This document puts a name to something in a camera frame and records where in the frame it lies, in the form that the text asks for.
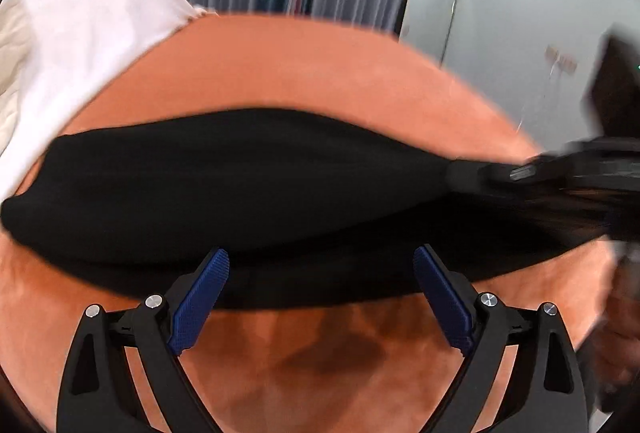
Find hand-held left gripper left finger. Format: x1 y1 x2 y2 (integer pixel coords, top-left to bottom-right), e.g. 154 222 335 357
57 248 231 433

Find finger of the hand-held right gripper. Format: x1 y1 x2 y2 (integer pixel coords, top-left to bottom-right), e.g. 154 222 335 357
446 152 556 194

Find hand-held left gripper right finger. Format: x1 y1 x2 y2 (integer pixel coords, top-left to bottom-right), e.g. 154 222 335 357
412 244 588 433

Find black pants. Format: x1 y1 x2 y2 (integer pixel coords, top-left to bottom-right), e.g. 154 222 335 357
0 108 618 310

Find orange plush blanket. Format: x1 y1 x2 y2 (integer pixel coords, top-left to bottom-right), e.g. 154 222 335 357
0 13 621 433

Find white blanket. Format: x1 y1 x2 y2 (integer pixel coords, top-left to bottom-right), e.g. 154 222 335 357
0 0 211 198

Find cream quilt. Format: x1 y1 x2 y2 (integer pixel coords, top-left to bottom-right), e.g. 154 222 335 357
0 0 31 158

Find wall socket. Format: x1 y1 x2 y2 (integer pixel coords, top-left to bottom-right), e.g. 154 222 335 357
545 44 577 74

